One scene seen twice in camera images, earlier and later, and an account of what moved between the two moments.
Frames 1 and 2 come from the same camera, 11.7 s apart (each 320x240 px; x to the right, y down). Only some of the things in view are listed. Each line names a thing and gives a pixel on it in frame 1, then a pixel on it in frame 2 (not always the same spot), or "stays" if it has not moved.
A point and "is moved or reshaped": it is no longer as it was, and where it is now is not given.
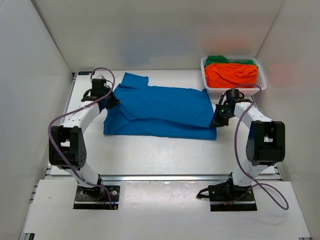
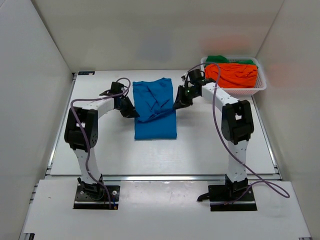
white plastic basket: [261, 85] stays
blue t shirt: [159, 111] is moved or reshaped
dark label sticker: [85, 73] stays
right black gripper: [216, 121] to [182, 103]
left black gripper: [114, 102] to [131, 112]
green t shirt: [223, 59] stays
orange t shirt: [226, 75] stays
